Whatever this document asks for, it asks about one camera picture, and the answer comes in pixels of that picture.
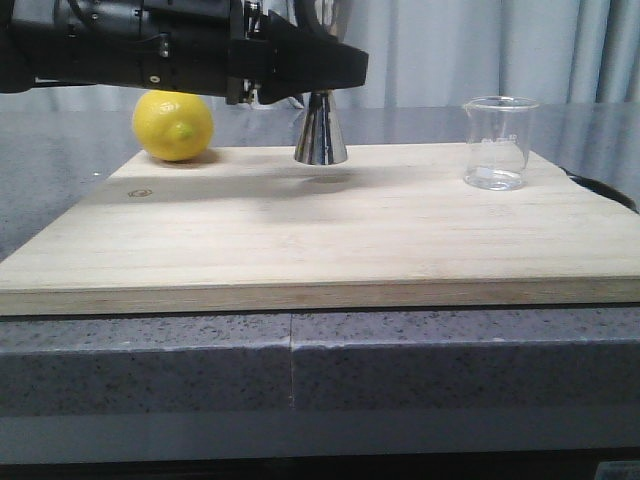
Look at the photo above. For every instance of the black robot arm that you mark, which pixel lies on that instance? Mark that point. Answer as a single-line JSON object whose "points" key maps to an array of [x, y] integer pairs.
{"points": [[229, 49]]}

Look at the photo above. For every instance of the grey curtain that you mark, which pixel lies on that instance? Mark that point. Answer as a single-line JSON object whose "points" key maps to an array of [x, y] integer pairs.
{"points": [[443, 53]]}

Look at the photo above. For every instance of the yellow lemon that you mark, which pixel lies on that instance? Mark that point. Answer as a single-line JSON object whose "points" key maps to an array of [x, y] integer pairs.
{"points": [[172, 126]]}

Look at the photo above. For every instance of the steel hourglass jigger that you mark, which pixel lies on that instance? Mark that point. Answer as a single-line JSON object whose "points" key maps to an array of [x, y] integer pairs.
{"points": [[321, 142]]}

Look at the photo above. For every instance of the light wooden cutting board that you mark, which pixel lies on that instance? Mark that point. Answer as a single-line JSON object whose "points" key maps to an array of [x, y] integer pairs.
{"points": [[249, 229]]}

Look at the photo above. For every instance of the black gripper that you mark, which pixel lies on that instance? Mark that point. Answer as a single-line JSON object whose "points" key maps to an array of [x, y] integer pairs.
{"points": [[227, 49]]}

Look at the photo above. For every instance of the clear glass beaker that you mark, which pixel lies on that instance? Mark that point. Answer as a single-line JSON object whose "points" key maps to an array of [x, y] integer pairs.
{"points": [[499, 141]]}

